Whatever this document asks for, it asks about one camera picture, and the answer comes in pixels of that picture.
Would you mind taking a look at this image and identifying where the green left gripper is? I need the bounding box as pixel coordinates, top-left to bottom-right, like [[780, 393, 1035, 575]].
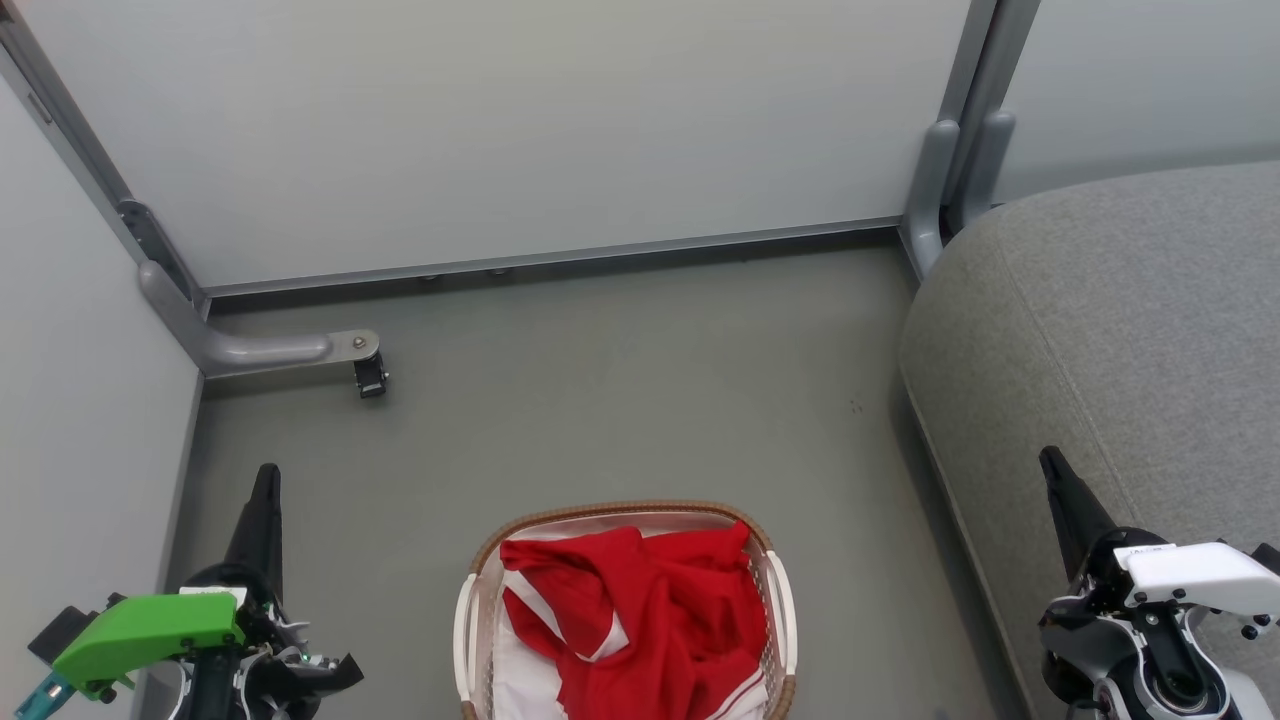
[[50, 462, 303, 703]]

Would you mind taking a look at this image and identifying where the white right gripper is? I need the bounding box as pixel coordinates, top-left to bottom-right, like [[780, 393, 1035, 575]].
[[1038, 446, 1280, 643]]

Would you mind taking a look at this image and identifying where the red shirt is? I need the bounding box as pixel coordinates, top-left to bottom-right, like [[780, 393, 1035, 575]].
[[498, 520, 771, 720]]

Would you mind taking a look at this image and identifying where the grey fabric sofa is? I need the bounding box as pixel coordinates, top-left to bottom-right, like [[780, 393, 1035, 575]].
[[897, 160, 1280, 720]]

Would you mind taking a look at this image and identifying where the long grey partition foot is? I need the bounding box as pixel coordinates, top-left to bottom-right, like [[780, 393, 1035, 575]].
[[138, 260, 383, 379]]

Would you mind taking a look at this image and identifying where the white laundry basket brown rim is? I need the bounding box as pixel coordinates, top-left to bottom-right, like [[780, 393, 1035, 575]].
[[453, 500, 799, 720]]

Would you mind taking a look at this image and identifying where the white basket liner cloth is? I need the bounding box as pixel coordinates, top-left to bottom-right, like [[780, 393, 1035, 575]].
[[487, 512, 771, 720]]

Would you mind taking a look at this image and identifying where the short grey partition foot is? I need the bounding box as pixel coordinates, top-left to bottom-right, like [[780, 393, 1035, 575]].
[[905, 120, 961, 279], [955, 108, 1017, 233]]

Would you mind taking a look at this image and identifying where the left teal-plug camera cable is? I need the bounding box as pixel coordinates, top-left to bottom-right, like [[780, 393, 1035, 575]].
[[14, 670, 73, 720]]

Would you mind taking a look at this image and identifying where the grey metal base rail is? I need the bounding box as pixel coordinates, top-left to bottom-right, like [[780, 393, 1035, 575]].
[[200, 216, 906, 299]]

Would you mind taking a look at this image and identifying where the grey metal partition post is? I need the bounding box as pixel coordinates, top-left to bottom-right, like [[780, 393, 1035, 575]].
[[0, 0, 211, 321], [935, 0, 1043, 236]]

